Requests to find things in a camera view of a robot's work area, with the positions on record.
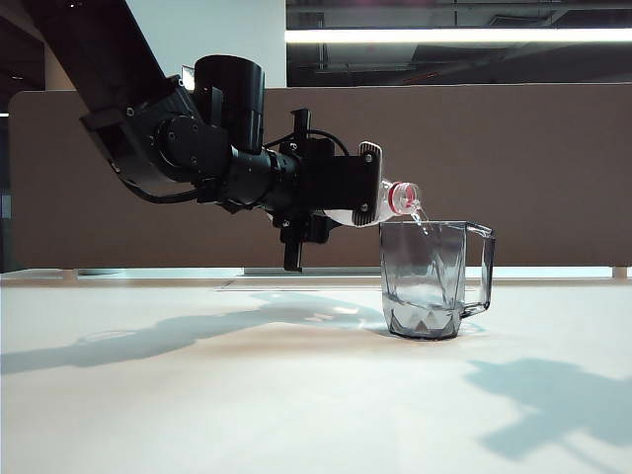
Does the clear red-label water bottle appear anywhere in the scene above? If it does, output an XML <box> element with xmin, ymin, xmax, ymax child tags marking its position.
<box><xmin>323</xmin><ymin>180</ymin><xmax>422</xmax><ymax>228</ymax></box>

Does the black camera cable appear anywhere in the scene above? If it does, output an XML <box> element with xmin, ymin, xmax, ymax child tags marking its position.
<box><xmin>309</xmin><ymin>128</ymin><xmax>350</xmax><ymax>157</ymax></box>

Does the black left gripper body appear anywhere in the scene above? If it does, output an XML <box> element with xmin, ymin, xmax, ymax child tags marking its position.
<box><xmin>269</xmin><ymin>108</ymin><xmax>336</xmax><ymax>273</ymax></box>

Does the brown desk divider panel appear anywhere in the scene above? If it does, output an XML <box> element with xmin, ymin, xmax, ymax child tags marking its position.
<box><xmin>8</xmin><ymin>84</ymin><xmax>632</xmax><ymax>271</ymax></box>

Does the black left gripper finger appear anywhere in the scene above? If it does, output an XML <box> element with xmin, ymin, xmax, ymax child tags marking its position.
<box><xmin>315</xmin><ymin>141</ymin><xmax>385</xmax><ymax>228</ymax></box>

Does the long white ceiling light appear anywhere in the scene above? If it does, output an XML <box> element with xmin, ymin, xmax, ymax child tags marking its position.
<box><xmin>283</xmin><ymin>28</ymin><xmax>632</xmax><ymax>44</ymax></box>

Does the grey transparent faceted mug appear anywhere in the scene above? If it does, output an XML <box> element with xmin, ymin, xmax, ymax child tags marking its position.
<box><xmin>378</xmin><ymin>220</ymin><xmax>498</xmax><ymax>343</ymax></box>

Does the beige round column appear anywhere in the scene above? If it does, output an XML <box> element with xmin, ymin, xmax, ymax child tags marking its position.
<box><xmin>44</xmin><ymin>43</ymin><xmax>88</xmax><ymax>93</ymax></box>

